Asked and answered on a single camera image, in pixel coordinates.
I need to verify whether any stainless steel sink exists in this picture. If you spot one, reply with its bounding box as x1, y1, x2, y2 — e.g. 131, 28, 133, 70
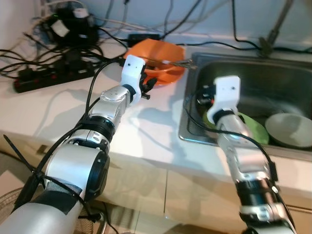
178, 51, 312, 149

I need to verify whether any metal faucet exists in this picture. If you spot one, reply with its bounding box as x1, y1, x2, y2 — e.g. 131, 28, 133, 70
258, 0, 295, 57

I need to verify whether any black power strip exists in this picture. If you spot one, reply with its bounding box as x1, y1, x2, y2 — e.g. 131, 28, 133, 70
14, 61, 96, 93

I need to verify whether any black device with white label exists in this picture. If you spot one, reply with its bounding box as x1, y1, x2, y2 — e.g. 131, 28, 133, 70
41, 7, 98, 47

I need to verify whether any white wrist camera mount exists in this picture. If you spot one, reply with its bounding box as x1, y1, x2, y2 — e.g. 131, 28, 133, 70
207, 76, 242, 125
122, 55, 147, 100

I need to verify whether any green plate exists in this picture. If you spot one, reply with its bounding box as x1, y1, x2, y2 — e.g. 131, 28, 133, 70
202, 111, 270, 145

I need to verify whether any white bowl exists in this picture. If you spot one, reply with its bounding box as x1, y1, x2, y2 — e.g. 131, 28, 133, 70
265, 113, 312, 149

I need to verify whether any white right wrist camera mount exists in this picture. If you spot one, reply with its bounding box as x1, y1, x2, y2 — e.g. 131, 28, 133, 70
207, 76, 242, 125

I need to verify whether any black cable along countertop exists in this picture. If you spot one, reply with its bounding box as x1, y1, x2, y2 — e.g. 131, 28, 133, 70
161, 40, 312, 53

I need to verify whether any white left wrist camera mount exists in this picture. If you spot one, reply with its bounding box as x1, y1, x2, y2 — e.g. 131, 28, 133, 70
122, 55, 147, 100

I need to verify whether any metal handle below sink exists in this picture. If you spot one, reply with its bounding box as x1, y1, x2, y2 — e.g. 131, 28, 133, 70
292, 204, 312, 213

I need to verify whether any black power adapter brick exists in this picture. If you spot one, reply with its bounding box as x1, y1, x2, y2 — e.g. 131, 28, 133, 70
128, 33, 161, 47

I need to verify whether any orange plastic bowl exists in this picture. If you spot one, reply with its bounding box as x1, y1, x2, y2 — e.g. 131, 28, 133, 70
124, 39, 187, 86

